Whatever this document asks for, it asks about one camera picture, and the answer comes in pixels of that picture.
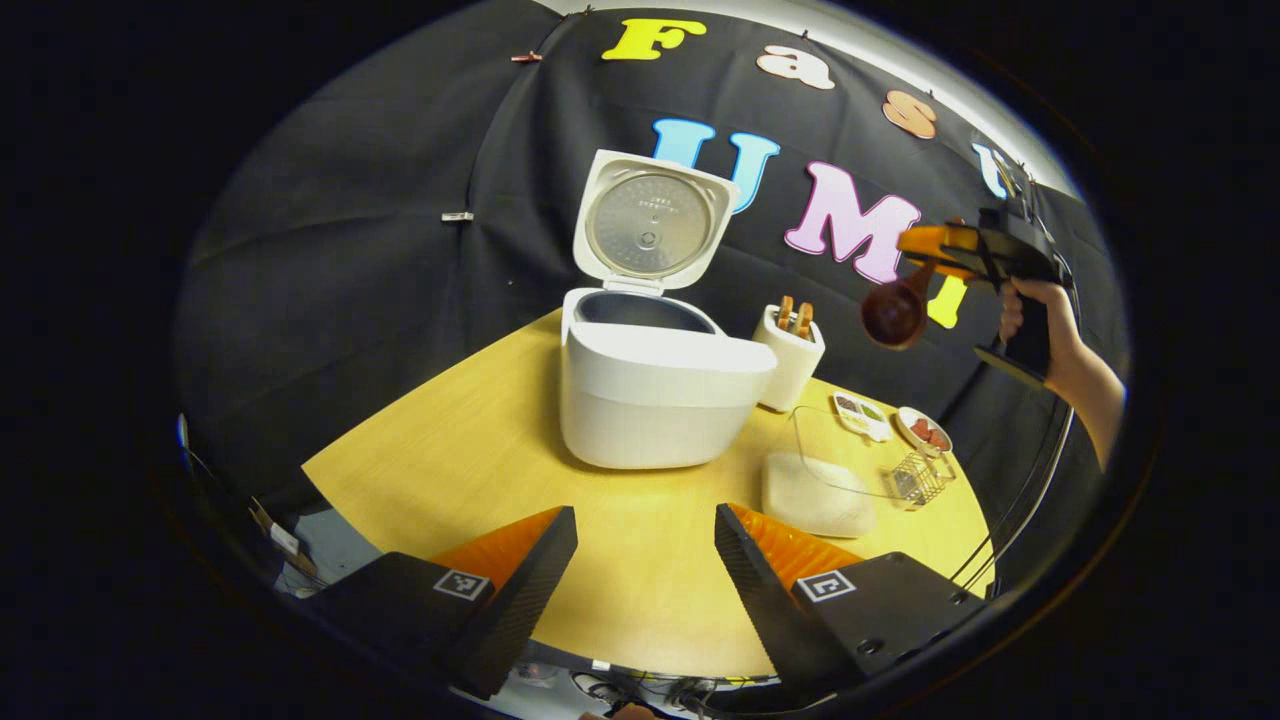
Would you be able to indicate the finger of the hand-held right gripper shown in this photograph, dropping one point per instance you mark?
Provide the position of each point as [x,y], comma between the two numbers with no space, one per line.
[962,271]
[935,240]

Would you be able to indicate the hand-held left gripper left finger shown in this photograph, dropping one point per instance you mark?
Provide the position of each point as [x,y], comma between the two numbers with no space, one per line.
[525,600]

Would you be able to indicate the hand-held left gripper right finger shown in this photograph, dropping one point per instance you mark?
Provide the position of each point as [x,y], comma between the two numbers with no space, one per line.
[760,600]

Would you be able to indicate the brown wooden spoon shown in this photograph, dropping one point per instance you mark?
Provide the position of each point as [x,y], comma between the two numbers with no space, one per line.
[893,315]

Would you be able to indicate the clear rice container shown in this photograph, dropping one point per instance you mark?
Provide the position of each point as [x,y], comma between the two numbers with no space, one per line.
[830,440]

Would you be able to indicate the white rice cooker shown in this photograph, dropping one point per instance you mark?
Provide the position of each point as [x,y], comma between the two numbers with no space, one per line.
[650,400]

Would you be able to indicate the toast bread slice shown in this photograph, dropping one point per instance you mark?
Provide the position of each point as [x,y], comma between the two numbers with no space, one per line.
[804,320]
[785,313]

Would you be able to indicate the red meat slice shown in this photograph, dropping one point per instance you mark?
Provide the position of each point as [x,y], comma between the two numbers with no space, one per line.
[939,438]
[920,429]

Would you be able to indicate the white oval plate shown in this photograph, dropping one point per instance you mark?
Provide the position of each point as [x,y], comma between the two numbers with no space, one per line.
[905,425]

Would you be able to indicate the white divided bean dish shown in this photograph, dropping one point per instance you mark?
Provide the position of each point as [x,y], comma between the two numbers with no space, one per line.
[862,418]

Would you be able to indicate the white toaster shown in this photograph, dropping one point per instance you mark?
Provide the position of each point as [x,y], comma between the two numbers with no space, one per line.
[790,370]

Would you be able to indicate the black backdrop cloth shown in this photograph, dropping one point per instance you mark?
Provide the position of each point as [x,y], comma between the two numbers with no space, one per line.
[350,250]

